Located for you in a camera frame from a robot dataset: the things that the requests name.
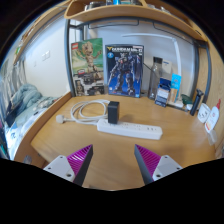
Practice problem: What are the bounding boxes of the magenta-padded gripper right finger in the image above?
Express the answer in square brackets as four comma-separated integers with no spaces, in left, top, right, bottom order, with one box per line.
[134,144,184,186]

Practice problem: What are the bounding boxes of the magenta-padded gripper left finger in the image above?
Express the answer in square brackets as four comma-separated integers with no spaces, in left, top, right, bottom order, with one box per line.
[43,144,94,187]

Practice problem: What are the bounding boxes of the black charger block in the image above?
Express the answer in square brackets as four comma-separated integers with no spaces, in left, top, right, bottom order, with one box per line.
[107,100,120,125]

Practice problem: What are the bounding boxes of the white power strip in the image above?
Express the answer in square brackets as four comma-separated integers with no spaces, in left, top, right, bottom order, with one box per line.
[96,119,164,141]

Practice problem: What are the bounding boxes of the white lotion bottle red cap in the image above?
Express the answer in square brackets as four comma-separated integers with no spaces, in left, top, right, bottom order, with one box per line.
[204,98,222,134]

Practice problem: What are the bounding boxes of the green round container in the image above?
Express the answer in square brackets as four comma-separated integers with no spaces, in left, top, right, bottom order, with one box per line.
[180,94,194,105]

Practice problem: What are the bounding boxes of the black electric shaver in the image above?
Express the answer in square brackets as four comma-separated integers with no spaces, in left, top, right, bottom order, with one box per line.
[189,89,205,117]

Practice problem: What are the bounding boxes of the bed with grey-green bedding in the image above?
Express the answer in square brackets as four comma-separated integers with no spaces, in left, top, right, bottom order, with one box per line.
[0,83,63,161]

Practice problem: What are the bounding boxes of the light blue tall box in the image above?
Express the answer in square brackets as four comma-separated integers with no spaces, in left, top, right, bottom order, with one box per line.
[169,73,183,104]

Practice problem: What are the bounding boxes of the clear bottle with black cap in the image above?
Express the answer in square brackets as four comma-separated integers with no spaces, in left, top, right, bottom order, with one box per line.
[147,56,164,101]

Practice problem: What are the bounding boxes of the white box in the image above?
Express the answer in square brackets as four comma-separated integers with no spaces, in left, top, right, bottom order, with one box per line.
[161,59,174,81]

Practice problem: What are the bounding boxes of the blue robot model kit box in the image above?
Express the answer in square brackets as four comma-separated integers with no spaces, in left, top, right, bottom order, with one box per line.
[105,44,145,99]

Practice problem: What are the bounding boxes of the green toy figure box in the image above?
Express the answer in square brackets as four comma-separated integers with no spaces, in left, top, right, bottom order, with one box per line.
[70,37,106,97]

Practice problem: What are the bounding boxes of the white desk lamp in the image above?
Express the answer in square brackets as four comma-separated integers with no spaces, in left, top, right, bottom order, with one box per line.
[121,32,185,109]

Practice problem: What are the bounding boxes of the wooden shelf unit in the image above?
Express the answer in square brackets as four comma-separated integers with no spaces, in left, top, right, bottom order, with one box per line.
[63,0,209,43]

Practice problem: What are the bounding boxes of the white power strip cable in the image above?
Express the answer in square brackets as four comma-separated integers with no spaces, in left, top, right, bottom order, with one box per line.
[55,99,111,126]

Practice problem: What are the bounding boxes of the white wall switch plate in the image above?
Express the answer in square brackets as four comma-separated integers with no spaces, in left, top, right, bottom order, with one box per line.
[41,50,51,62]

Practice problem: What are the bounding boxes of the dark metal desk frame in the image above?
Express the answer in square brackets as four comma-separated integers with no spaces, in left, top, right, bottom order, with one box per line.
[63,18,213,104]

